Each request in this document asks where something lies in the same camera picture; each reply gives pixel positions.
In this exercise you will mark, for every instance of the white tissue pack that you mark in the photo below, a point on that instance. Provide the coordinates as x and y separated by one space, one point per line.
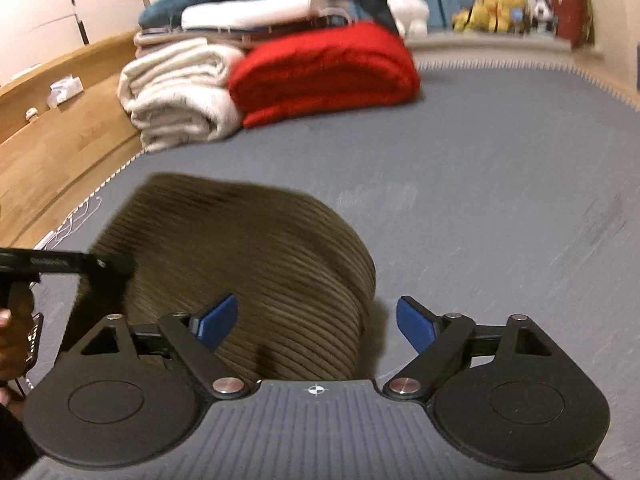
64 90

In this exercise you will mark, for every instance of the brown corduroy pants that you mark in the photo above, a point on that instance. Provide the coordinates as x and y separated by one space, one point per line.
303 280

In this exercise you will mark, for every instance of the wooden bed frame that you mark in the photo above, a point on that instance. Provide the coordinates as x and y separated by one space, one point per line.
52 159

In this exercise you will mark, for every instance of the person left hand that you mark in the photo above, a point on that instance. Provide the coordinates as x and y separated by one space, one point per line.
16 322

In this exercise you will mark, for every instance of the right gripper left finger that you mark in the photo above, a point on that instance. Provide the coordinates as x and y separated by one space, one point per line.
206 328

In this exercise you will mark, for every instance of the red folded blanket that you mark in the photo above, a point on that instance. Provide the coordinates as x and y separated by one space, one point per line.
323 71

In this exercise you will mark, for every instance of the dark red plush toy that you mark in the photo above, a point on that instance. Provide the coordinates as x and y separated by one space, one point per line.
571 19

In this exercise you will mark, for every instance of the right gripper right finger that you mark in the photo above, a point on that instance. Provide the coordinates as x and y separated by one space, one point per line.
422 327

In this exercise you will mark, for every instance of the grey bed mattress sheet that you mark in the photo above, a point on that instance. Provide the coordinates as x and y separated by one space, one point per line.
503 192

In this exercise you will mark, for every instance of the white plush toy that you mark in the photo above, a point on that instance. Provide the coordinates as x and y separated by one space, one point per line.
410 17

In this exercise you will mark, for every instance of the cream folded blanket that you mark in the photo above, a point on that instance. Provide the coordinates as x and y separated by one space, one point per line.
180 94

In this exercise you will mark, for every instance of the white folded towel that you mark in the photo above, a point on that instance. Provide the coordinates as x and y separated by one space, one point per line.
247 14

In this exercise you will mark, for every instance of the yellow plush toys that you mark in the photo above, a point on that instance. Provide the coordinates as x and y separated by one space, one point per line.
493 16

